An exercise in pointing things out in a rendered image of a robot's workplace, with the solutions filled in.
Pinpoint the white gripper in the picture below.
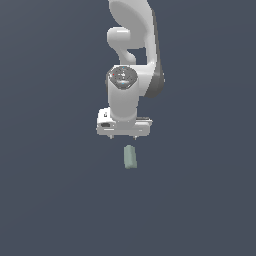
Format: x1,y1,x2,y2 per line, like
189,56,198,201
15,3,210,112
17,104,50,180
96,107,154,141

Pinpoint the pale green block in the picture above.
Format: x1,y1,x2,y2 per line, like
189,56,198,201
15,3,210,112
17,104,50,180
123,144,138,170

